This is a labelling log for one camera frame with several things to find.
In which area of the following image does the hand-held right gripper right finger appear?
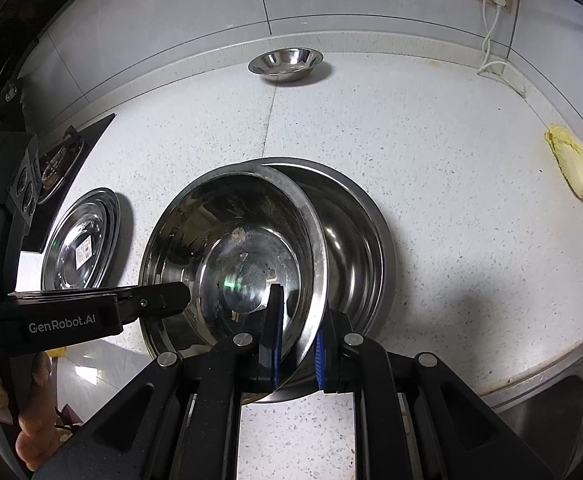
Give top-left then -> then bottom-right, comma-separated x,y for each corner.
315,310 -> 555,480

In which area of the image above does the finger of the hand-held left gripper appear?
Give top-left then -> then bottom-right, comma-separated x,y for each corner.
116,281 -> 192,328

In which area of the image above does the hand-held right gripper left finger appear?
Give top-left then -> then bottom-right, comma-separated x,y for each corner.
34,284 -> 284,480

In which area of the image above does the small patterned steel bowl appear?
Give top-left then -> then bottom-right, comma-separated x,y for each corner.
138,162 -> 329,403

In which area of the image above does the large steel plate with label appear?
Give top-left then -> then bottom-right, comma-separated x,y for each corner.
41,187 -> 122,292

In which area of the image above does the large steel bowl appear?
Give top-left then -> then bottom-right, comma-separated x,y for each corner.
264,157 -> 397,341

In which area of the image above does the small plain steel bowl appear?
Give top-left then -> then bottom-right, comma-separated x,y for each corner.
248,46 -> 325,84

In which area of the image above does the person's left hand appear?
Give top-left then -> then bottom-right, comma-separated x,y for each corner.
0,350 -> 57,471

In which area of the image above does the black gas stove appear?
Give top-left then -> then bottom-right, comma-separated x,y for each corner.
21,112 -> 117,256

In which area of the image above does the steel sink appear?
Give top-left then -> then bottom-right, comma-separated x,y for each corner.
481,327 -> 583,466

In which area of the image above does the napa cabbage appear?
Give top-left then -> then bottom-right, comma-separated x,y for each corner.
544,124 -> 583,202

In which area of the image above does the wok with black handle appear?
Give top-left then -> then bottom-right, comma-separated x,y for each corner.
0,35 -> 39,133

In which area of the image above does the white power cable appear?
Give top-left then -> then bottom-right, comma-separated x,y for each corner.
476,0 -> 528,98

